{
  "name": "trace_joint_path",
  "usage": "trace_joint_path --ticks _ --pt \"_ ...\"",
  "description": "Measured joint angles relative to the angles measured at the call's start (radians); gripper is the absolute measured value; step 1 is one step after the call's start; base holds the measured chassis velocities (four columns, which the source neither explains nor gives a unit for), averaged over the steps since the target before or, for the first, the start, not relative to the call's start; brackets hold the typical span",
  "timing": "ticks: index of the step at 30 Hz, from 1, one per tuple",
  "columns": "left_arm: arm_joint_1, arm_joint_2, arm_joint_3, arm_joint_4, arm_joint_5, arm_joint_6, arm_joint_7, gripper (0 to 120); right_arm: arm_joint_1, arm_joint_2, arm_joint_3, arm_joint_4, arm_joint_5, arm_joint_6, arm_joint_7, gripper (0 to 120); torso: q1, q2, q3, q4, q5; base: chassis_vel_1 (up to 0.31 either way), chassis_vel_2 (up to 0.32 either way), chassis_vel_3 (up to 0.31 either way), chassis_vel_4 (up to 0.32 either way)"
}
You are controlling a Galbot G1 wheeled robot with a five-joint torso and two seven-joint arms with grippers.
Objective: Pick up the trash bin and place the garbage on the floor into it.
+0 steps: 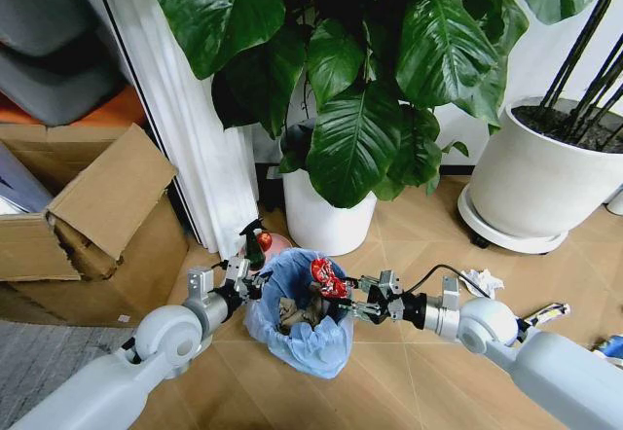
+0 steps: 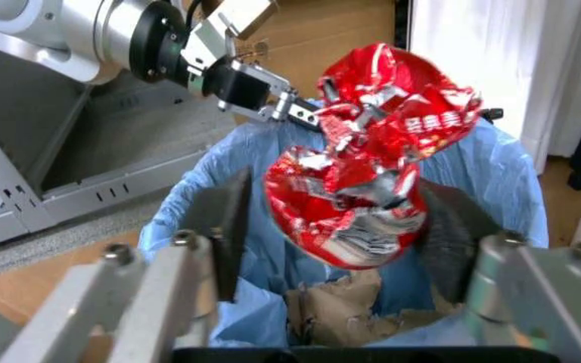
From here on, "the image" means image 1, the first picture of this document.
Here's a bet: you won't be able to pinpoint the red wrapper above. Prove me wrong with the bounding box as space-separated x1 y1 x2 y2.
309 257 352 301

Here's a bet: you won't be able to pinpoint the crumpled white paper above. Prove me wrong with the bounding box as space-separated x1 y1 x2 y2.
459 268 505 300

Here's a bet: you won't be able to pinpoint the pink round dish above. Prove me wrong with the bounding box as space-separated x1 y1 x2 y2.
261 232 293 265

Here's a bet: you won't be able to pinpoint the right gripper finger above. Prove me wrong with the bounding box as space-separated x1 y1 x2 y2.
337 276 382 295
338 302 388 323

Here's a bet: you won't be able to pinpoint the white curtain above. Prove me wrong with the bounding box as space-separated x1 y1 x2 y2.
99 0 261 262

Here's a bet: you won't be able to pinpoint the green spray bottle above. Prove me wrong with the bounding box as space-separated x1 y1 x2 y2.
238 220 267 270

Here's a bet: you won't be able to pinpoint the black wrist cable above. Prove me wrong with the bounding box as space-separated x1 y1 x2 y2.
402 264 493 300

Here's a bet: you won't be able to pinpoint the large white plant pot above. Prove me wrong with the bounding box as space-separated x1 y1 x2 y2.
469 95 623 239

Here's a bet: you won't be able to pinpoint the blue crumpled packet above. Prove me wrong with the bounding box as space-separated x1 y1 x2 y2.
589 333 623 368

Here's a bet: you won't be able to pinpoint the dark thin plant stems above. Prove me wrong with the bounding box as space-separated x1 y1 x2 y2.
538 0 623 152

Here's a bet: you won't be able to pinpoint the brown cardboard box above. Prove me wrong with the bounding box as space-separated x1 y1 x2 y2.
0 123 191 328

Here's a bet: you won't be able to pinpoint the yellow blue snack wrapper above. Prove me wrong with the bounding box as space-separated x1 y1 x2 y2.
524 302 570 328

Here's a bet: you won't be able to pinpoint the white wheeled pot saucer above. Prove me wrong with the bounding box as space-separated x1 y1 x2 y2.
457 184 569 256

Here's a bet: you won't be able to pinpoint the grey floor rug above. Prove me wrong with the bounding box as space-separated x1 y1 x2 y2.
0 319 138 430

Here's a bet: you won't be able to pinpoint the trash bin with blue bag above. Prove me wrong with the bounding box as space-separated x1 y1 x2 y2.
242 247 355 380

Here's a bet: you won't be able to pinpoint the large-leaf green plant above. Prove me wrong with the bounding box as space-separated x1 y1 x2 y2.
62 0 600 210

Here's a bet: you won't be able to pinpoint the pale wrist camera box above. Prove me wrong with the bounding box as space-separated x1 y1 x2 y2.
378 269 403 298
226 256 252 286

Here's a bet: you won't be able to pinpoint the small white plant pot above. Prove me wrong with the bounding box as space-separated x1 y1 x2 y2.
281 166 379 257

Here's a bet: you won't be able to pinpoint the grey cushioned chair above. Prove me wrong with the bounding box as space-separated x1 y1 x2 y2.
0 0 128 127

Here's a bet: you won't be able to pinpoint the brown crumpled paper trash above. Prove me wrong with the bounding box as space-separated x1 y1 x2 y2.
276 296 332 335

